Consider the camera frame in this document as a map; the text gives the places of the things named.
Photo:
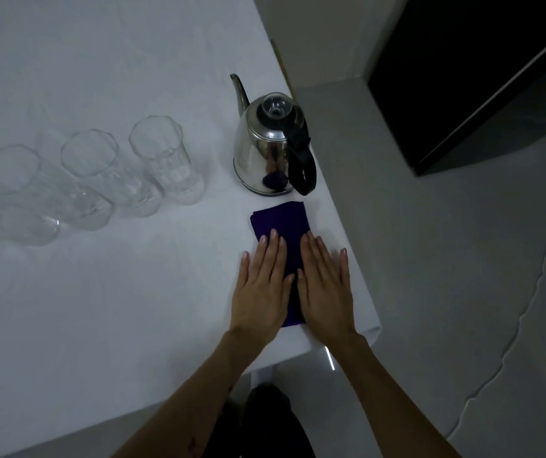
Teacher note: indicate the person's right hand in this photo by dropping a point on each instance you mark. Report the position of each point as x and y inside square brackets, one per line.
[325, 300]

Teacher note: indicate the person's left hand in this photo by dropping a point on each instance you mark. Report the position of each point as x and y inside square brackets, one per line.
[258, 300]

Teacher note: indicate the person's left little finger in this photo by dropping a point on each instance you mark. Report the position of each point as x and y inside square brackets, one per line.
[246, 271]

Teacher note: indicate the person's right thumb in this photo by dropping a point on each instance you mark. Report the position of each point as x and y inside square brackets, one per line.
[301, 283]

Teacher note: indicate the person's left thumb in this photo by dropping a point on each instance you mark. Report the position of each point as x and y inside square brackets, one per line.
[289, 286]

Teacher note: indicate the person's left middle finger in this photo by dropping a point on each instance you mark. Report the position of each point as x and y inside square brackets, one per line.
[272, 255]

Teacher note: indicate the person's right little finger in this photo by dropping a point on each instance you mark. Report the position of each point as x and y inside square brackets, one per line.
[342, 269]

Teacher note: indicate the person's right middle finger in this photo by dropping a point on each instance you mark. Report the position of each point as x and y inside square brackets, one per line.
[316, 255]

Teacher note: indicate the purple cloth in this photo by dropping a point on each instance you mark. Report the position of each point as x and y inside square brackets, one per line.
[280, 221]

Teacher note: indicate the person's right forearm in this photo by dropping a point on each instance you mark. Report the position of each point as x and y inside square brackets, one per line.
[392, 400]

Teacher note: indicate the person's left forearm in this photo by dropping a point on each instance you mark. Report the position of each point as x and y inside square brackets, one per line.
[196, 400]

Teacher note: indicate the clear drinking glass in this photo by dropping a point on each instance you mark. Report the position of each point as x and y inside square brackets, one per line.
[49, 195]
[111, 181]
[11, 224]
[168, 162]

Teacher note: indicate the white tablecloth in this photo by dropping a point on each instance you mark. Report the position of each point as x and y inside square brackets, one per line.
[111, 290]

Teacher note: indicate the person's black trousers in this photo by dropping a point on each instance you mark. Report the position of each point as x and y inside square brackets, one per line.
[263, 424]

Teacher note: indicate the black cabinet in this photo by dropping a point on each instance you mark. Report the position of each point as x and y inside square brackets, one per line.
[444, 66]

